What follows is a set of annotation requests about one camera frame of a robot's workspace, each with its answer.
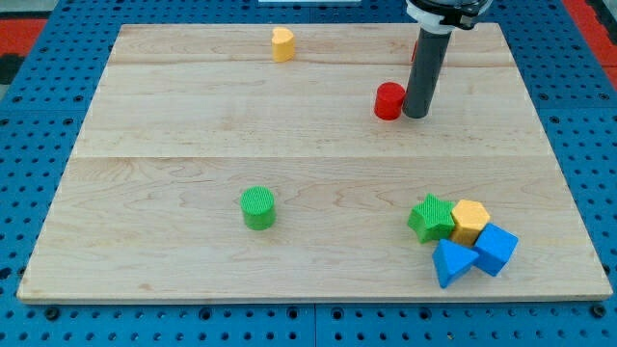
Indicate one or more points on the red cylinder block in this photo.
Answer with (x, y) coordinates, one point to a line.
(389, 100)

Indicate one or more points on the white black robot arm flange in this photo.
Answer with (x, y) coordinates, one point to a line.
(441, 17)

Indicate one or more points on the green star block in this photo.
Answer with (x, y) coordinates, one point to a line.
(431, 219)

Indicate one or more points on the green cylinder block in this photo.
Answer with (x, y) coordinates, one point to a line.
(258, 208)

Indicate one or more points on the light wooden board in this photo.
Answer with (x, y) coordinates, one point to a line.
(186, 117)

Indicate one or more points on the blue triangle block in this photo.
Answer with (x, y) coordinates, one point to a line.
(452, 261)

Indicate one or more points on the yellow hexagon block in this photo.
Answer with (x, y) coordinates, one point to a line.
(470, 218)

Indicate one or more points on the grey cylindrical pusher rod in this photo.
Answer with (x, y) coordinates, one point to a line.
(426, 67)

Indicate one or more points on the blue cube block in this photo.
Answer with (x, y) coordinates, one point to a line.
(495, 247)

